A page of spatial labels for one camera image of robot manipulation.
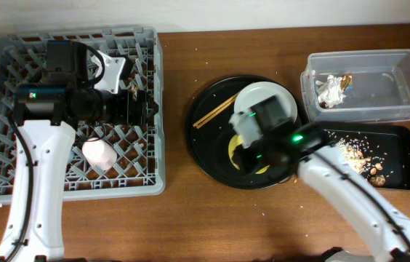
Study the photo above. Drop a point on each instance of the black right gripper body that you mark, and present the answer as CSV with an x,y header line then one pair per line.
x,y
267,156

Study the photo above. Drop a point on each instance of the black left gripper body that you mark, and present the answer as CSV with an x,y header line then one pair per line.
x,y
125,109

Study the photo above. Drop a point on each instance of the yellow bowl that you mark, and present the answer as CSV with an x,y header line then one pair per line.
x,y
235,141

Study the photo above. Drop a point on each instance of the pink plastic cup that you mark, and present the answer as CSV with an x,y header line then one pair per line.
x,y
99,153

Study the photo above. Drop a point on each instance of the white paper napkin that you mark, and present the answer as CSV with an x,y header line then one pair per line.
x,y
331,92

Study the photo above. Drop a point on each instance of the food scraps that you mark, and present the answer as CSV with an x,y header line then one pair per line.
x,y
363,160

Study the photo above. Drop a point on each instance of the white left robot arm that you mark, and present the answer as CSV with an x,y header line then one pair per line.
x,y
78,84

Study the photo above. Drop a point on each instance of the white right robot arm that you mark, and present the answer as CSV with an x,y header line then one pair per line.
x,y
322,166

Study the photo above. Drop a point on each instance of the grey dishwasher rack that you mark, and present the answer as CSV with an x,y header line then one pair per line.
x,y
140,166

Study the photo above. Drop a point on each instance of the round black tray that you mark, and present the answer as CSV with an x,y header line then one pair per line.
x,y
208,145

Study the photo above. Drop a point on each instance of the white ceramic plate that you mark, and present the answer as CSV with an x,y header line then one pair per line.
x,y
259,91

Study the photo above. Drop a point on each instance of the gold foil wrapper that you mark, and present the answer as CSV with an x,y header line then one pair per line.
x,y
346,81

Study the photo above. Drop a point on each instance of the black rectangular tray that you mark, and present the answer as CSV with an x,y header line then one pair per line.
x,y
388,141

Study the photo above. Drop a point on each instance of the clear plastic bin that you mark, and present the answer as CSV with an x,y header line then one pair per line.
x,y
379,91

